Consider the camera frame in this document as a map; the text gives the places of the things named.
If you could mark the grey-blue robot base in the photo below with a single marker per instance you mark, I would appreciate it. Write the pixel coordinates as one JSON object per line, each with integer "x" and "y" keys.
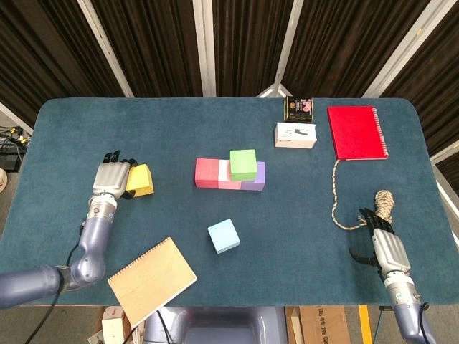
{"x": 233, "y": 326}

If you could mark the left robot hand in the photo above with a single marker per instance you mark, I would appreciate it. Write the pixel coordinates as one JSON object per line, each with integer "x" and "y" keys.
{"x": 109, "y": 179}

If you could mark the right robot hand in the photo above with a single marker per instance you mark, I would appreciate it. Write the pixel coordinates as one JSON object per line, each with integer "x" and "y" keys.
{"x": 391, "y": 254}

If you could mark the dark brown curtain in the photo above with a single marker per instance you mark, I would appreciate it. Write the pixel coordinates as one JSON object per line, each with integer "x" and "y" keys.
{"x": 161, "y": 46}

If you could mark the tan spiral notebook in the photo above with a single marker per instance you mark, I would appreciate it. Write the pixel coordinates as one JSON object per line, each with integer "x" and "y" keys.
{"x": 152, "y": 279}

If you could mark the white cardboard box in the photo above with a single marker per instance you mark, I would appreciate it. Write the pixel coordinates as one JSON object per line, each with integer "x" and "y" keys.
{"x": 295, "y": 138}

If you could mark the pink foam cube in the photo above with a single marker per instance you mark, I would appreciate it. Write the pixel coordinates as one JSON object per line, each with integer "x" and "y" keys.
{"x": 224, "y": 175}

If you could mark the small white carton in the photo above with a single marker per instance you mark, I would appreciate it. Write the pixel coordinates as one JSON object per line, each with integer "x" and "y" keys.
{"x": 113, "y": 328}

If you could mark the white partition frame post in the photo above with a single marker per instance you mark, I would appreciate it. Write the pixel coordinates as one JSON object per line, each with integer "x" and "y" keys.
{"x": 14, "y": 117}
{"x": 288, "y": 43}
{"x": 103, "y": 43}
{"x": 446, "y": 152}
{"x": 405, "y": 46}
{"x": 205, "y": 46}
{"x": 450, "y": 197}

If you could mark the red spiral notebook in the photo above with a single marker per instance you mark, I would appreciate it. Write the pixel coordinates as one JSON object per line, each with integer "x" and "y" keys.
{"x": 356, "y": 132}

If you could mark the blue felt table cover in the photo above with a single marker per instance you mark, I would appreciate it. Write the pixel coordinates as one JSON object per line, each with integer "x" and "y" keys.
{"x": 107, "y": 125}

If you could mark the black device box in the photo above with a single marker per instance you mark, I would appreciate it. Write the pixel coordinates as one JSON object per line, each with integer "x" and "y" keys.
{"x": 9, "y": 162}

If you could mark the black luncheon meat tin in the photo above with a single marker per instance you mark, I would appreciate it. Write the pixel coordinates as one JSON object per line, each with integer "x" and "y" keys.
{"x": 298, "y": 109}

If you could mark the beige round object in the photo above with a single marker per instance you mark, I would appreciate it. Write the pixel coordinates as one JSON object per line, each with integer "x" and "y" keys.
{"x": 2, "y": 181}

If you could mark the purple foam cube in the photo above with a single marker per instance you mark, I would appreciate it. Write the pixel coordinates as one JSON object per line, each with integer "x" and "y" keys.
{"x": 260, "y": 179}

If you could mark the yellow foam cube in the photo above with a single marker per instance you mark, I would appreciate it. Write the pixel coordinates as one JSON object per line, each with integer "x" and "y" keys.
{"x": 141, "y": 179}

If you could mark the brown cardboard carton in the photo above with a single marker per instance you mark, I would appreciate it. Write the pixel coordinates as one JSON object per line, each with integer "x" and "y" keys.
{"x": 322, "y": 326}

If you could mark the red foam cube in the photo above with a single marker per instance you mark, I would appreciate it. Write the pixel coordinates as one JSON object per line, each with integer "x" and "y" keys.
{"x": 207, "y": 173}

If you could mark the green foam cube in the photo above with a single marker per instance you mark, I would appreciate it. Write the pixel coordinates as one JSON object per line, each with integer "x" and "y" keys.
{"x": 243, "y": 165}

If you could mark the light blue foam cube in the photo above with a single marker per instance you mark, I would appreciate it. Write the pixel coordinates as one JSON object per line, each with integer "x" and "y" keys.
{"x": 223, "y": 236}

